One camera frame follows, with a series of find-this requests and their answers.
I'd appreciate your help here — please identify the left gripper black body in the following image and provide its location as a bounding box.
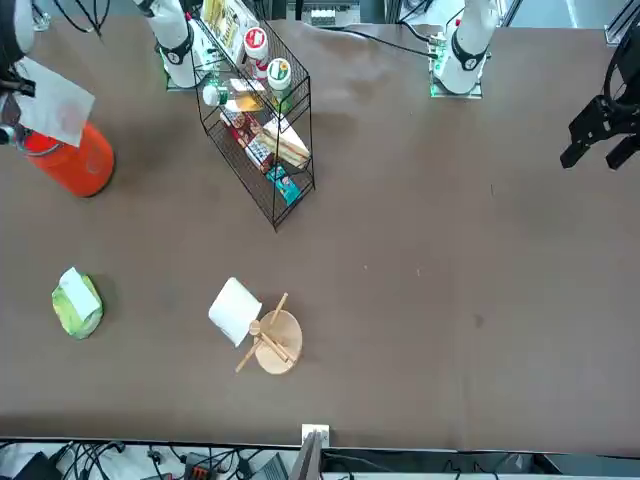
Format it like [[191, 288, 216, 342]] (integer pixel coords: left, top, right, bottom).
[[602, 34, 640, 136]]

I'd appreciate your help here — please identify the white tissue sheet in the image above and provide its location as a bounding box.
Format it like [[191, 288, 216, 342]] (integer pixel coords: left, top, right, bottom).
[[17, 55, 96, 148]]

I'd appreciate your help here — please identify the grey round bin lid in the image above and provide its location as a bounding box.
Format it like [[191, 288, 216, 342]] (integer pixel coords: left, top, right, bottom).
[[0, 95, 24, 127]]

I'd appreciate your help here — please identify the orange round bin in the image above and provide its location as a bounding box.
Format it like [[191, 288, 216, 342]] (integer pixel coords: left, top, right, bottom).
[[19, 119, 116, 199]]

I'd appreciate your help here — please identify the green tissue pack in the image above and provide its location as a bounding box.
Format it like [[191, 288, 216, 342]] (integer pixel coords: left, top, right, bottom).
[[51, 267, 105, 340]]

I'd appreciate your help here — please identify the triangular sandwich pack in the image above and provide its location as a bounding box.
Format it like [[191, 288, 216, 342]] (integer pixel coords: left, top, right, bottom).
[[262, 117, 311, 169]]

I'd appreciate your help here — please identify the small white green jar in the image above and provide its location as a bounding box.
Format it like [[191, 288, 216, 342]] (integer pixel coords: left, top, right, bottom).
[[202, 83, 231, 107]]

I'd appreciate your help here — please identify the long yellow cracker box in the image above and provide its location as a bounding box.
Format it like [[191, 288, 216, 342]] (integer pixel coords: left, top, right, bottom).
[[202, 0, 261, 64]]

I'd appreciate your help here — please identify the yellow flat packet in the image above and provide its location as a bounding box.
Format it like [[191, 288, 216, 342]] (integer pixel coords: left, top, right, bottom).
[[229, 78, 266, 112]]

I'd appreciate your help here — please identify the red tartan shortbread box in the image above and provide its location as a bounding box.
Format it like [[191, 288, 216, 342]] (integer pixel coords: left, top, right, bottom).
[[219, 110, 276, 174]]

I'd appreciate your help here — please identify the white tub red lid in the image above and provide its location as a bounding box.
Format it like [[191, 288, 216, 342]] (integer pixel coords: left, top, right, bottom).
[[243, 27, 270, 79]]

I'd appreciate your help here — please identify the white tub green lid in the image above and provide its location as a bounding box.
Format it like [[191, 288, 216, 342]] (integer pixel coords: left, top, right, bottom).
[[266, 57, 294, 101]]

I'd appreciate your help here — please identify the teal snack packet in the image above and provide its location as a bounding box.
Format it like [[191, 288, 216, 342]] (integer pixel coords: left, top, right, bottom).
[[264, 166, 301, 206]]

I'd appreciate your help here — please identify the white mug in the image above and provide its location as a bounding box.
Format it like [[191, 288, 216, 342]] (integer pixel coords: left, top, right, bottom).
[[208, 277, 264, 349]]

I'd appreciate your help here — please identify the wooden mug tree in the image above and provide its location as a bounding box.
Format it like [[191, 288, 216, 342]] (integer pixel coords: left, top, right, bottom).
[[234, 292, 304, 376]]

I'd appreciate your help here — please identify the red black plug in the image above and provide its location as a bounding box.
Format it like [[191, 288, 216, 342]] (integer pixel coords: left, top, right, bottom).
[[183, 452, 209, 480]]

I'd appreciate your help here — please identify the grey power adapter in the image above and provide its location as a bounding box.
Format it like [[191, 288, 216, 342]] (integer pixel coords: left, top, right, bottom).
[[249, 453, 290, 480]]

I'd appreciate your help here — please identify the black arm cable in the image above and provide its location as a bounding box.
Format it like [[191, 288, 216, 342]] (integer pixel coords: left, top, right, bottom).
[[52, 0, 111, 39]]

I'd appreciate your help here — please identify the black table cable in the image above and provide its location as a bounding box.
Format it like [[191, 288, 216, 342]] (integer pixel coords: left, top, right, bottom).
[[319, 24, 434, 57]]

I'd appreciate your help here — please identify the black wire shelf rack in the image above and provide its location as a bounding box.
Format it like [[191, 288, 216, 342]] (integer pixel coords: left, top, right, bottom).
[[189, 0, 316, 232]]

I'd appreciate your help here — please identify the white table edge bracket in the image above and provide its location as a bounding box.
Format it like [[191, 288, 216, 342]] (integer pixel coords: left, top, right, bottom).
[[301, 423, 331, 446]]

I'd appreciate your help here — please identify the dark camera post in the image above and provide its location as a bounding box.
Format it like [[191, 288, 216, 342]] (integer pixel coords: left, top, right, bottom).
[[288, 432, 324, 480]]

